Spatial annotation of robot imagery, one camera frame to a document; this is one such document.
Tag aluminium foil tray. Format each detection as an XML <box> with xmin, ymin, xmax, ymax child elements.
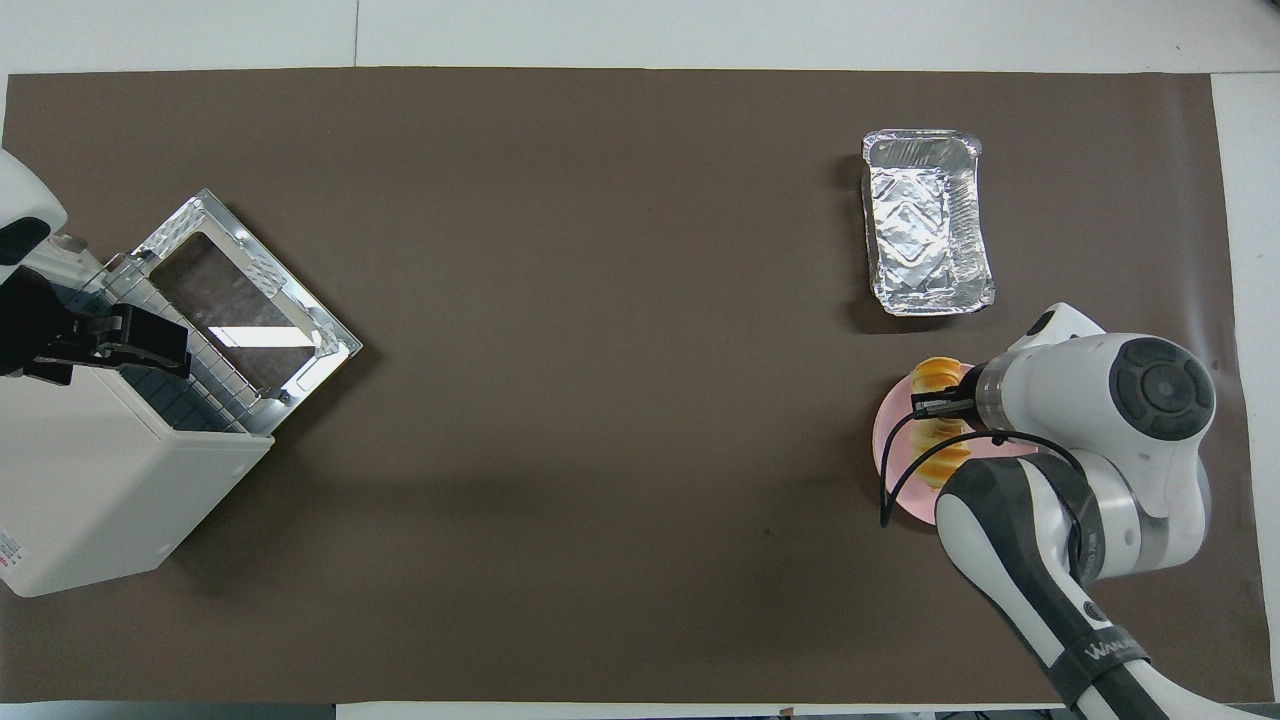
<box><xmin>861</xmin><ymin>128</ymin><xmax>997</xmax><ymax>318</ymax></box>

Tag brown table mat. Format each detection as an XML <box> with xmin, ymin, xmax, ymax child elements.
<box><xmin>0</xmin><ymin>67</ymin><xmax>1276</xmax><ymax>704</ymax></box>

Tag white toaster oven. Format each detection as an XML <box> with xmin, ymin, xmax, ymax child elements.
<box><xmin>0</xmin><ymin>255</ymin><xmax>276</xmax><ymax>599</ymax></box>

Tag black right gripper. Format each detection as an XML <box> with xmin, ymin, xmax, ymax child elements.
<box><xmin>911</xmin><ymin>392</ymin><xmax>979</xmax><ymax>421</ymax></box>

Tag sliced golden bread loaf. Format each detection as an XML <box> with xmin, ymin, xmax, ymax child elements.
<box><xmin>912</xmin><ymin>357</ymin><xmax>976</xmax><ymax>491</ymax></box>

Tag metal oven wire rack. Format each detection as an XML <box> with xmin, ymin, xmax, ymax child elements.
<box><xmin>100</xmin><ymin>262</ymin><xmax>253</xmax><ymax>433</ymax></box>

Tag chrome glass oven door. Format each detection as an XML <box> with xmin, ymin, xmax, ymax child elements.
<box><xmin>130</xmin><ymin>188</ymin><xmax>363</xmax><ymax>436</ymax></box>

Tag pink round plate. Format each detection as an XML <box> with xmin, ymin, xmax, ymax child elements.
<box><xmin>872</xmin><ymin>362</ymin><xmax>1039</xmax><ymax>526</ymax></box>

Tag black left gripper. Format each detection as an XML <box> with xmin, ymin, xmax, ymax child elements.
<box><xmin>0</xmin><ymin>268</ymin><xmax>191</xmax><ymax>387</ymax></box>

